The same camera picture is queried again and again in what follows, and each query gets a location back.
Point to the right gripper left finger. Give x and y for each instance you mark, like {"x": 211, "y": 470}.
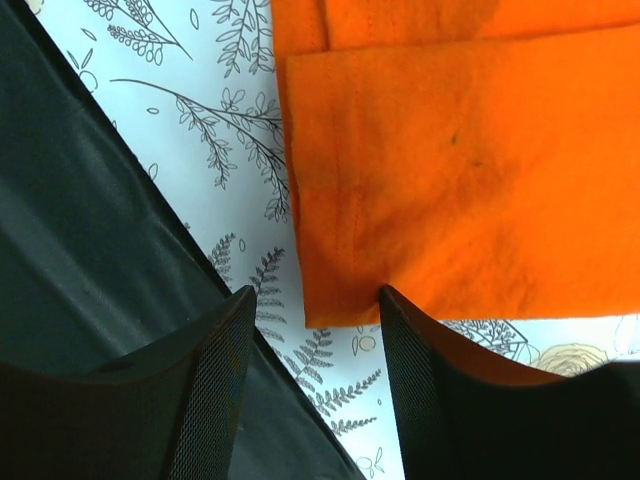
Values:
{"x": 166, "y": 411}

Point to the floral patterned table mat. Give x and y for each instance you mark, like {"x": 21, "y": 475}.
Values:
{"x": 192, "y": 86}

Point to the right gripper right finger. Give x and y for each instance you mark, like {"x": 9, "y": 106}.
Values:
{"x": 465, "y": 412}

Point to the orange t shirt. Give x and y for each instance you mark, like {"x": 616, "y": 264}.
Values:
{"x": 481, "y": 157}

